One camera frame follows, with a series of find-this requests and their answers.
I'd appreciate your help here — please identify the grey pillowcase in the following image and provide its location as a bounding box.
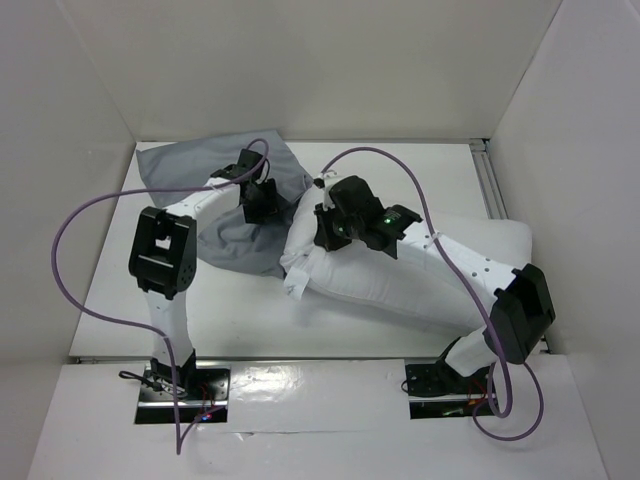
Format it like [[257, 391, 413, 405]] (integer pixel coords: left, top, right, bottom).
[[136, 130, 312, 279]]

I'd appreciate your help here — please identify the white pillow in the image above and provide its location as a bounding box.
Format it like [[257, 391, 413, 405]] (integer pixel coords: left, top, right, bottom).
[[280, 187, 533, 331]]

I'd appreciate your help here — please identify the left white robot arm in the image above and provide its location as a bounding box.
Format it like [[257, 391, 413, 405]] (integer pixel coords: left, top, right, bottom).
[[128, 147, 283, 399]]

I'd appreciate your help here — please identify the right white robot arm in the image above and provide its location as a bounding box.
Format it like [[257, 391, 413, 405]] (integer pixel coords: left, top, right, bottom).
[[314, 175, 556, 392]]

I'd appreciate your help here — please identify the aluminium frame rail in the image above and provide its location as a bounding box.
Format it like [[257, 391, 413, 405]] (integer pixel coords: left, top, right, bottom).
[[470, 139, 556, 364]]

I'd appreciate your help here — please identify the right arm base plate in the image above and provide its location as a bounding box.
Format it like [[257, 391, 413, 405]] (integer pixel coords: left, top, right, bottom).
[[400, 363, 493, 420]]

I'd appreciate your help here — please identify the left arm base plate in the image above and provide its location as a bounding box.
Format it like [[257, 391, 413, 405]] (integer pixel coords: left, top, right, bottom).
[[132, 361, 231, 425]]

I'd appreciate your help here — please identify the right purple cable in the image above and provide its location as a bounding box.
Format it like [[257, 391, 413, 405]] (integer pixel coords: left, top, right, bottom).
[[315, 147, 546, 441]]

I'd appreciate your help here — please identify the purple cable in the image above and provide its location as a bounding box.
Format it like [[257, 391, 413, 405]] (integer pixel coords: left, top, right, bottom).
[[52, 138, 274, 455], [315, 147, 546, 441]]

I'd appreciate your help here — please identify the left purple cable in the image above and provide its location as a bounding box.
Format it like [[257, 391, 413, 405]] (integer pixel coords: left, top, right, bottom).
[[52, 138, 274, 455]]

